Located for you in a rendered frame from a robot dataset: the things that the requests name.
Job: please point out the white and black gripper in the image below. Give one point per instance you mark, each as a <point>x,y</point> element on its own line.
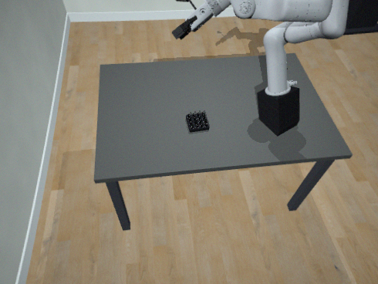
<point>194,21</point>

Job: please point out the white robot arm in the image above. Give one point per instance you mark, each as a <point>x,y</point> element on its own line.
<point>308,15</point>

